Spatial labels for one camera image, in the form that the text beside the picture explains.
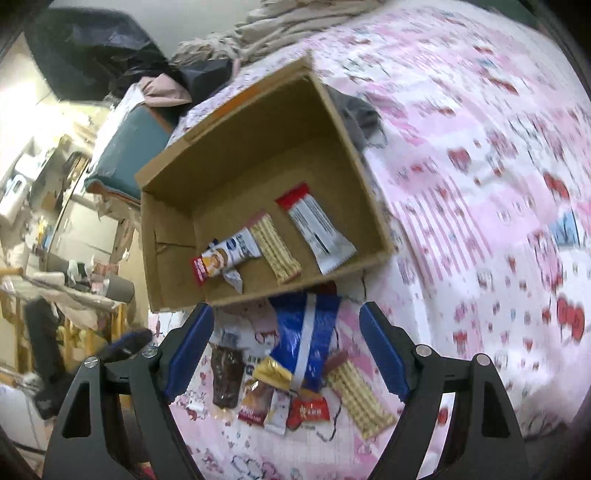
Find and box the dark cloth beside box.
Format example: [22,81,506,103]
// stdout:
[325,85,387,154]

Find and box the teal side cushion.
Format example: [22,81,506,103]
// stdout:
[84,104,178,205]

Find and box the blue snack bag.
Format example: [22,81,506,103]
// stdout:
[270,293,341,392]

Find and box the red white bar wrapper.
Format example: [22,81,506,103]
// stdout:
[276,183,356,275]

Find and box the grey trash bin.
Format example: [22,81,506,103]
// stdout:
[101,273,135,304]

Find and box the yellow gold snack packet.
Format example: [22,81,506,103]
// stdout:
[252,356,293,392]

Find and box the wafer stick packet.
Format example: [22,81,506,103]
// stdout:
[325,351,398,440]
[247,212,301,285]

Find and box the black plastic bag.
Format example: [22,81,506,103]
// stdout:
[24,8,232,104]

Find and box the cardboard box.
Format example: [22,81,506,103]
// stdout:
[136,56,393,312]

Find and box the pink cartoon bed sheet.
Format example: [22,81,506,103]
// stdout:
[173,1,590,479]

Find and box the crumpled floral blanket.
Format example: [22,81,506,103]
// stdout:
[171,0,382,65]

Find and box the blue white small sachet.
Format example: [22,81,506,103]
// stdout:
[221,268,243,295]

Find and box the dark chocolate snack packet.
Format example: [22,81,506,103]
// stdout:
[211,345,245,409]

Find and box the small red candy packet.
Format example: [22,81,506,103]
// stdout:
[287,391,331,431]

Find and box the clear brown snack wrapper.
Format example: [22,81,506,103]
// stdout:
[263,390,290,436]

